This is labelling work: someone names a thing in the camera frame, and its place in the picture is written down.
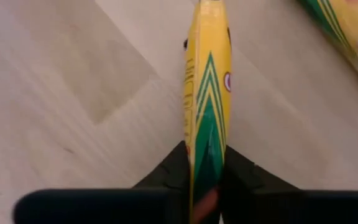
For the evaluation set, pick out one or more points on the yellow crayon box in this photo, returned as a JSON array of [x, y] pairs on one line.
[[210, 93], [350, 28]]

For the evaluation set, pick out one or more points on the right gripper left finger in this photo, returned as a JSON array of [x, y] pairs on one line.
[[169, 174]]

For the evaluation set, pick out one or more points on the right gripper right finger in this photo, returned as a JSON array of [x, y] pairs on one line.
[[244, 177]]

